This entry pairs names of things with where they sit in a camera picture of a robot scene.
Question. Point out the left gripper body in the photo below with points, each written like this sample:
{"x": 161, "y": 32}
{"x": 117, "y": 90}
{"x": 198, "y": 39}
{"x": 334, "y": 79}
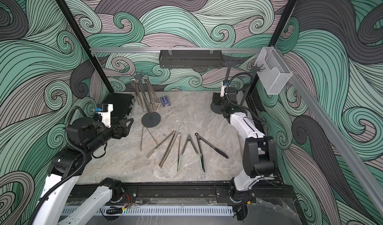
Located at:
{"x": 112, "y": 132}

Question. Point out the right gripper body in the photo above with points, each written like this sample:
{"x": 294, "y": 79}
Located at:
{"x": 218, "y": 99}

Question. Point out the grey utensil stand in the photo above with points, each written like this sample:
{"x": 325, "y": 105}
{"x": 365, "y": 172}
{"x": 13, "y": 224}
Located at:
{"x": 226, "y": 75}
{"x": 150, "y": 118}
{"x": 251, "y": 84}

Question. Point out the steel tongs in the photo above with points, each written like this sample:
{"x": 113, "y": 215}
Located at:
{"x": 154, "y": 99}
{"x": 147, "y": 140}
{"x": 167, "y": 143}
{"x": 136, "y": 90}

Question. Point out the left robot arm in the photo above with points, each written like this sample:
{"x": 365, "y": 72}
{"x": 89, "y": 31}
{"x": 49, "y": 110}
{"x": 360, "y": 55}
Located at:
{"x": 83, "y": 136}

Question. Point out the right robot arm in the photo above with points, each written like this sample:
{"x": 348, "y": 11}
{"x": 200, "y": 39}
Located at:
{"x": 259, "y": 159}

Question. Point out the blue card box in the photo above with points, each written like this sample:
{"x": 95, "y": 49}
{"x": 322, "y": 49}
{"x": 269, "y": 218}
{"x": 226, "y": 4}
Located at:
{"x": 165, "y": 100}

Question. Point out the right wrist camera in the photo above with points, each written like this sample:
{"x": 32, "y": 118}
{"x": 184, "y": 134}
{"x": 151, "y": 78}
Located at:
{"x": 224, "y": 85}

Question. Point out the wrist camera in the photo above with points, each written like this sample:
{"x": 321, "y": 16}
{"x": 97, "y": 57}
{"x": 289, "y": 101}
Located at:
{"x": 104, "y": 111}
{"x": 224, "y": 85}

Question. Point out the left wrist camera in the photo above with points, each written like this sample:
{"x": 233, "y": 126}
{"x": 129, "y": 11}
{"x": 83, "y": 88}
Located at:
{"x": 104, "y": 111}

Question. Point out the black wall shelf rack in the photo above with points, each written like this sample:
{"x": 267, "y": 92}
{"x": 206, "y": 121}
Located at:
{"x": 191, "y": 59}

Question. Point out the aluminium rail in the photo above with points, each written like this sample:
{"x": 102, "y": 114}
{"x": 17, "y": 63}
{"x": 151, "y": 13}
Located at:
{"x": 96, "y": 50}

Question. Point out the clear plastic wall bin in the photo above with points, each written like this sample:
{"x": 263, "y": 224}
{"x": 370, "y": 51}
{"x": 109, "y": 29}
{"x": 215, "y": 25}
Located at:
{"x": 272, "y": 69}

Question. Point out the white slotted cable duct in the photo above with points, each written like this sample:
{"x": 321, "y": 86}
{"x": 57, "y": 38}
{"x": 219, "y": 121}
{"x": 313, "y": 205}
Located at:
{"x": 226, "y": 211}

